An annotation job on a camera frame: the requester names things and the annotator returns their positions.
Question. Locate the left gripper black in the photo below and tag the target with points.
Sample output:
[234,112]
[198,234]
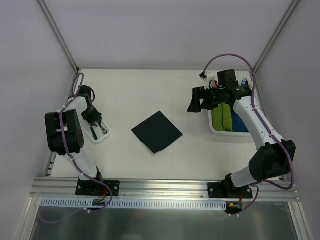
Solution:
[94,120]

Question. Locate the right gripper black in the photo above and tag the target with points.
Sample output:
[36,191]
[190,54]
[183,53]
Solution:
[205,97]

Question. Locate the iridescent rainbow fork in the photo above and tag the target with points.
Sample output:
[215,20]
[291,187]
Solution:
[104,131]

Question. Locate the dark navy paper napkin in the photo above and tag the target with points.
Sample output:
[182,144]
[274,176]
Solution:
[157,132]

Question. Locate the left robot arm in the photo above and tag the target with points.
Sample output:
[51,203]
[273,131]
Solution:
[64,131]

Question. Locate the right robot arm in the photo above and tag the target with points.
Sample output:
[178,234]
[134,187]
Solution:
[274,155]

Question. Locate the middle green napkin roll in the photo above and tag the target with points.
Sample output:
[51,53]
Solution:
[226,118]

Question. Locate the blue napkin roll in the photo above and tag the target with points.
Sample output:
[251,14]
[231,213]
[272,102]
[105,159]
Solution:
[238,124]

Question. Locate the blue fork in bin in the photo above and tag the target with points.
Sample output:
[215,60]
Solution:
[244,82]

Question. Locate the large white storage bin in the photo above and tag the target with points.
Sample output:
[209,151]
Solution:
[223,133]

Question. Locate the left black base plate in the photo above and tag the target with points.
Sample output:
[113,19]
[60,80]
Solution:
[90,188]

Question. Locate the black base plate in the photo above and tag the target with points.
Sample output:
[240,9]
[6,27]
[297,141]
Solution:
[216,190]
[90,188]

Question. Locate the white slotted cable duct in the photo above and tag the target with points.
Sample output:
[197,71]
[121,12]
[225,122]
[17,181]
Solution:
[211,205]

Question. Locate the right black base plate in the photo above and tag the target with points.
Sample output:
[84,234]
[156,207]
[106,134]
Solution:
[216,190]

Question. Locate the aluminium mounting rail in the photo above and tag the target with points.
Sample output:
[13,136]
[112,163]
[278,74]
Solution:
[154,189]

